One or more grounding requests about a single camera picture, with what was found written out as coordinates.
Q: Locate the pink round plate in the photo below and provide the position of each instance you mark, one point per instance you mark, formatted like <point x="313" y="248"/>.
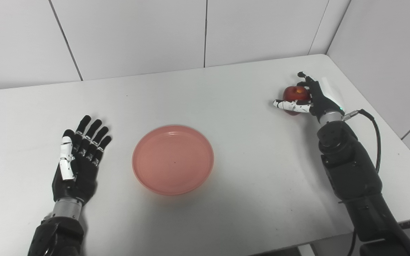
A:
<point x="173" y="159"/>

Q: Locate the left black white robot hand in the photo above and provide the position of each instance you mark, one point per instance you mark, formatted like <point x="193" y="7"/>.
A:
<point x="78" y="163"/>

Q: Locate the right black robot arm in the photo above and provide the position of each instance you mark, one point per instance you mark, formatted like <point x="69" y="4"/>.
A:
<point x="358" y="177"/>

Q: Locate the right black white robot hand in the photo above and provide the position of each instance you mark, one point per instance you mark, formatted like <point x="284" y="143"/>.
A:
<point x="315" y="99"/>

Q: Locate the red apple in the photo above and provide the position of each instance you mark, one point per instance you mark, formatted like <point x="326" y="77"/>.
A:
<point x="295" y="95"/>

